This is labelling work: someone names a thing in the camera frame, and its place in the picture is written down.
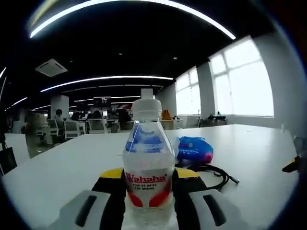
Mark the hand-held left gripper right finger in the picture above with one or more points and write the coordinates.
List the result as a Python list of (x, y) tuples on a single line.
[(199, 208)]

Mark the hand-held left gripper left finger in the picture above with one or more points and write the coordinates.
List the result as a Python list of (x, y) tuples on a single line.
[(96, 206)]

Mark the blue tissue pack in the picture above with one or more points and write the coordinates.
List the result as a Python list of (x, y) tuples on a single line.
[(195, 149)]

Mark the clear plastic water bottle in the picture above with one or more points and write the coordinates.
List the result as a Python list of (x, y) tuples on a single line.
[(147, 167)]

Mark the white table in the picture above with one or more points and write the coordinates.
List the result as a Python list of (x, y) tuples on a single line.
[(251, 153)]

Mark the row of white office chairs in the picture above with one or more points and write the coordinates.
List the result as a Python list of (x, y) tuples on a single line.
[(72, 129)]

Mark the teal and black object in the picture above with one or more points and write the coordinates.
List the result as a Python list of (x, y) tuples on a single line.
[(217, 116)]

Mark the wide bright window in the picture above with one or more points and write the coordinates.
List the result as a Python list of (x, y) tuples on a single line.
[(244, 83)]

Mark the white office desk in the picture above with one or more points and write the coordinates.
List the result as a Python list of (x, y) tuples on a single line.
[(18, 148)]

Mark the orange bag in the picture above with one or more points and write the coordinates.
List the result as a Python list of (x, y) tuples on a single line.
[(166, 115)]

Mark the black bag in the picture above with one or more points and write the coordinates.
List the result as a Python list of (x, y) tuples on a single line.
[(8, 159)]

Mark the narrow bright window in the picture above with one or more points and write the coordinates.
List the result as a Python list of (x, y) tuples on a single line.
[(188, 93)]

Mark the long curved ceiling light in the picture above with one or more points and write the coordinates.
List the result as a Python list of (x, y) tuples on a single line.
[(105, 78)]

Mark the ceiling air conditioner vent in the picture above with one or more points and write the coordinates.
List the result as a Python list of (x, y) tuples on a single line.
[(51, 68)]

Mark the wall screen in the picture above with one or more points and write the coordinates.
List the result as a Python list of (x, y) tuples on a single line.
[(102, 101)]

